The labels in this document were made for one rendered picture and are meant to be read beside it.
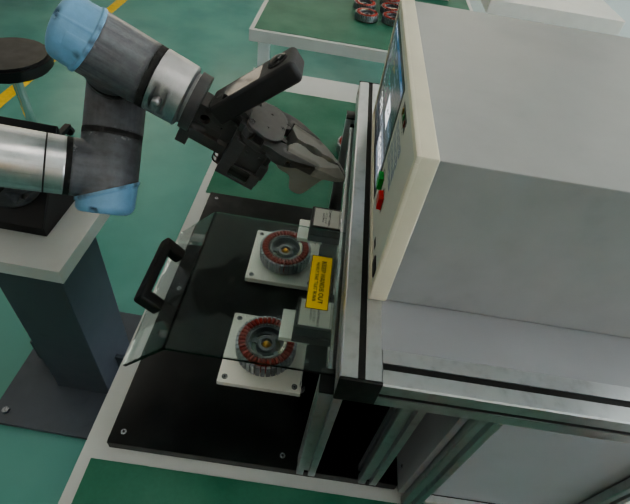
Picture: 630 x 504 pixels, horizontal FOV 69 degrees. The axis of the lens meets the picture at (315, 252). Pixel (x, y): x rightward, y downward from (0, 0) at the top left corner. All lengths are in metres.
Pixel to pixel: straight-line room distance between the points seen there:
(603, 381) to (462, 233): 0.24
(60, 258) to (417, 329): 0.82
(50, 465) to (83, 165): 1.23
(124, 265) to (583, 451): 1.80
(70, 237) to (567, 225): 1.00
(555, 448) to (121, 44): 0.68
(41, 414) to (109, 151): 1.27
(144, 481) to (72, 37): 0.63
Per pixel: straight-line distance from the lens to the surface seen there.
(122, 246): 2.19
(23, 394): 1.84
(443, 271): 0.52
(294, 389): 0.85
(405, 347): 0.52
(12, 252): 1.18
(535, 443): 0.66
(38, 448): 1.76
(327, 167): 0.58
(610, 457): 0.72
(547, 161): 0.48
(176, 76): 0.56
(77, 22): 0.57
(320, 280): 0.62
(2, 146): 0.64
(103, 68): 0.57
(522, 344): 0.59
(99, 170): 0.64
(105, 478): 0.85
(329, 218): 0.93
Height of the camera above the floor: 1.54
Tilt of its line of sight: 46 degrees down
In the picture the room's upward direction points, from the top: 10 degrees clockwise
